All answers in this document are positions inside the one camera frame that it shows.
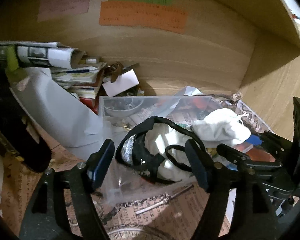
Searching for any white drawstring cloth bag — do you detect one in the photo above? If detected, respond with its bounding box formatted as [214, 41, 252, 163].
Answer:
[191, 108, 251, 148]

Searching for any black strapped white cloth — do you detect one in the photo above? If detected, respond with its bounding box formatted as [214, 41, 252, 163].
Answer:
[115, 116, 205, 184]

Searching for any clock print paper mat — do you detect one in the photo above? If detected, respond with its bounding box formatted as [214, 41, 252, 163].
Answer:
[1, 153, 209, 239]

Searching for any white paper sheet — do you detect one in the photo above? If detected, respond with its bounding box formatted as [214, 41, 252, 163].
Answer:
[10, 67, 103, 160]

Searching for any metal pen on table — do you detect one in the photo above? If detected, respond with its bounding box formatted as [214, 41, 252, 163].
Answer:
[135, 184, 194, 216]

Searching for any clear plastic bin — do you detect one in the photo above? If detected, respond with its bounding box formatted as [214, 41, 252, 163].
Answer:
[97, 95, 223, 201]

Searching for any stack of newspapers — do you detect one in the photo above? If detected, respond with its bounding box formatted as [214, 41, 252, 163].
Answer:
[0, 41, 106, 89]

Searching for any small white cardboard box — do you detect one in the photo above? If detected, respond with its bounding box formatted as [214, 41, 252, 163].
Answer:
[102, 70, 139, 97]

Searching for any orange sticky note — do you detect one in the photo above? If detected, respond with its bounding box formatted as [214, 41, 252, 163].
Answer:
[99, 1, 188, 34]

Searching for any pink sticky note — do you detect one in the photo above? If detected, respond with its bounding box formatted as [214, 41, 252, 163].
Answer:
[37, 0, 89, 22]

